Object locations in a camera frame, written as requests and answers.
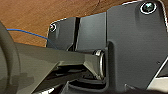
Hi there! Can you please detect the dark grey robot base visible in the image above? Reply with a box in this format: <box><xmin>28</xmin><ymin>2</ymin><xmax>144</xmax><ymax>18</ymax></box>
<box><xmin>48</xmin><ymin>0</ymin><xmax>168</xmax><ymax>94</ymax></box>

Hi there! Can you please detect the blue cable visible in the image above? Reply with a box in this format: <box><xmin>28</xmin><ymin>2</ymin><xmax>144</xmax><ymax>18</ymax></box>
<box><xmin>5</xmin><ymin>28</ymin><xmax>50</xmax><ymax>48</ymax></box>

